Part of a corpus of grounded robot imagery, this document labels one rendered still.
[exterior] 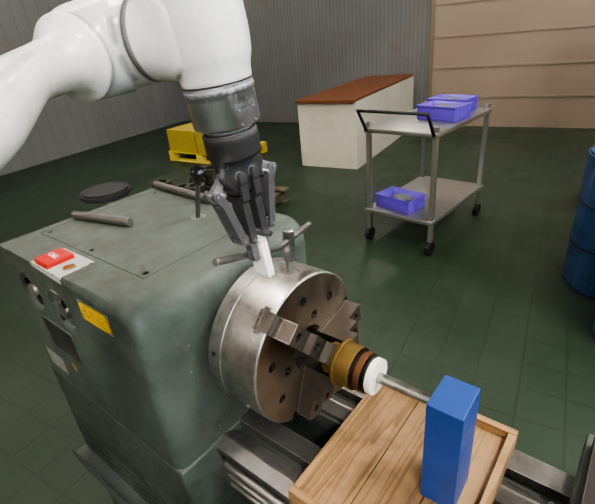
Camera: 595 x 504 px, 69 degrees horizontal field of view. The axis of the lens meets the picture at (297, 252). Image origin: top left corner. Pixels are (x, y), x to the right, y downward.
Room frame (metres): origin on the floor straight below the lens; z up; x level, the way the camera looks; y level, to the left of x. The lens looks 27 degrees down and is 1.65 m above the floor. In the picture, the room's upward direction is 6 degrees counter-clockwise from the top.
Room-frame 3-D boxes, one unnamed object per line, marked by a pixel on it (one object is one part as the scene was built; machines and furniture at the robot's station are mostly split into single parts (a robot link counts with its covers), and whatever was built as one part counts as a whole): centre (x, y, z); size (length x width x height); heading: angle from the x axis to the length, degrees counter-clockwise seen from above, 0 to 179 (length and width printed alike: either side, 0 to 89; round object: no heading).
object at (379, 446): (0.54, -0.17, 0.89); 0.36 x 0.30 x 0.04; 139
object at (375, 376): (0.55, -0.16, 1.08); 0.13 x 0.07 x 0.07; 49
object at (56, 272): (0.83, 0.50, 1.23); 0.13 x 0.08 x 0.06; 49
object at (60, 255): (0.84, 0.52, 1.26); 0.06 x 0.06 x 0.02; 49
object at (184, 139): (6.82, 1.08, 0.24); 1.32 x 0.90 x 0.48; 57
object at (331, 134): (6.61, -1.17, 0.43); 2.52 x 0.81 x 0.86; 148
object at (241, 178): (0.59, 0.07, 1.43); 0.04 x 0.01 x 0.11; 48
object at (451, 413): (0.50, -0.23, 1.00); 0.08 x 0.06 x 0.23; 139
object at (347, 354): (0.62, -0.08, 1.08); 0.09 x 0.09 x 0.09; 49
